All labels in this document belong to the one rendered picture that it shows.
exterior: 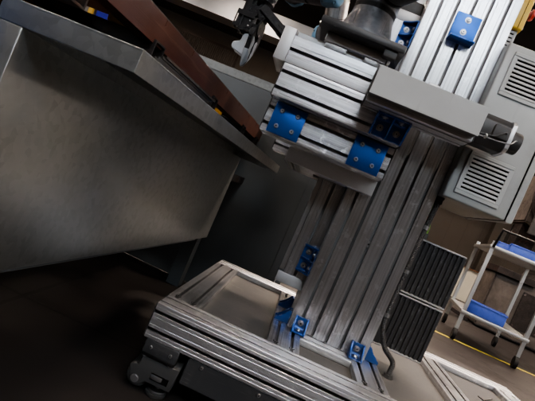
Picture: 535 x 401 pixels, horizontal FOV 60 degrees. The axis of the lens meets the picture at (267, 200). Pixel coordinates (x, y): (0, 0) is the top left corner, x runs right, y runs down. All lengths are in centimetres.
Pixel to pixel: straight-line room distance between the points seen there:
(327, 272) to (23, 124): 95
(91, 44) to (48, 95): 15
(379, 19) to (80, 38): 85
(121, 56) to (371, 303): 106
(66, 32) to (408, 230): 108
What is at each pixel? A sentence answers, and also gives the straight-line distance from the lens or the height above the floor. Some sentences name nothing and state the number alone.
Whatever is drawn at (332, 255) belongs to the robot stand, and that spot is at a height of 48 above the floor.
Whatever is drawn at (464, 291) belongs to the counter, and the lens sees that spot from 1058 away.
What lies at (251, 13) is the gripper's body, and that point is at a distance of 147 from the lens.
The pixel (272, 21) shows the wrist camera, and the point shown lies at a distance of 146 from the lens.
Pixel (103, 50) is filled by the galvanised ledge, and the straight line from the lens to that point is 61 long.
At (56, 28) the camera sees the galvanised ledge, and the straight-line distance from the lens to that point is 65.
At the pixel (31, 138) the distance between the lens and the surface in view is 75.
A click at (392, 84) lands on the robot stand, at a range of 112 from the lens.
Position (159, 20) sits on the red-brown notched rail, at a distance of 103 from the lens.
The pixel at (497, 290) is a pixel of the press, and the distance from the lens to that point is 661.
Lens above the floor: 59
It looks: 2 degrees down
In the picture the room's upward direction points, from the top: 23 degrees clockwise
